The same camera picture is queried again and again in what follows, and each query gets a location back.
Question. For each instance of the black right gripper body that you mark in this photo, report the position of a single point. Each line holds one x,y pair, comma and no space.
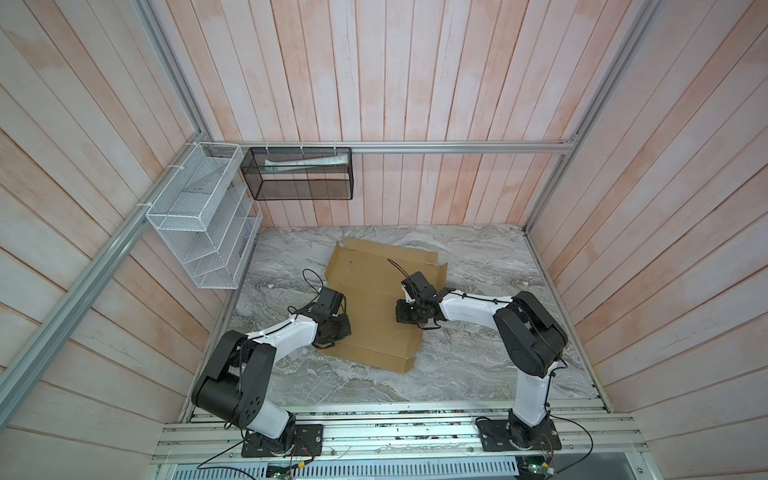
409,311

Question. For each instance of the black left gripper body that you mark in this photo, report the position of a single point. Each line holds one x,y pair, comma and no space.
339,330

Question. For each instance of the brown cardboard box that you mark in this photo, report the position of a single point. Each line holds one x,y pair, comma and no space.
369,274

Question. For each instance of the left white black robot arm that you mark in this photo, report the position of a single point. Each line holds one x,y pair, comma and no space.
233,385

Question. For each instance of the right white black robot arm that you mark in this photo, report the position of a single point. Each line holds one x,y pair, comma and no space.
533,339

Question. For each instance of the left green circuit board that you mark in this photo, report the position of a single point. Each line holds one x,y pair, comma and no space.
279,472

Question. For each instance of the green circuit board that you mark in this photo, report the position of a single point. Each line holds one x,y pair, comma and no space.
531,469
279,472

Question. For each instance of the white paper in black basket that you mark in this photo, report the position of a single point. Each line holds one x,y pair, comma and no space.
324,164

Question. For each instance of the right green circuit board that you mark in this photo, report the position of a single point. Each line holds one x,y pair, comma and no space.
531,469

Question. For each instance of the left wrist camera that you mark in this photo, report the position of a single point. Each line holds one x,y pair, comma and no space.
328,303

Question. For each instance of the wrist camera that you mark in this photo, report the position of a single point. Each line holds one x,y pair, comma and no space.
328,303
417,288

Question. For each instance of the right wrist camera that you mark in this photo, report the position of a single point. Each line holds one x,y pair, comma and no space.
417,288

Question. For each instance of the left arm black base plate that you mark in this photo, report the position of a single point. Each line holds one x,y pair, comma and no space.
298,440

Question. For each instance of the aluminium mounting rail frame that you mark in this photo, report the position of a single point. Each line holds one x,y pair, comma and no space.
407,430

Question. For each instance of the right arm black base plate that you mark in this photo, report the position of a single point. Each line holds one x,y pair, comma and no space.
513,435

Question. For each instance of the black wire mesh basket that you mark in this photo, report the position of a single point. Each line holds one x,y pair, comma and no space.
296,186

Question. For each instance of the white wire mesh shelf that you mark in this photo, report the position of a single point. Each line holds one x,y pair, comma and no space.
206,216

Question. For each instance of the white slotted cable duct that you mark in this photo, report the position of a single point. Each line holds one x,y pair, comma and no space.
416,468

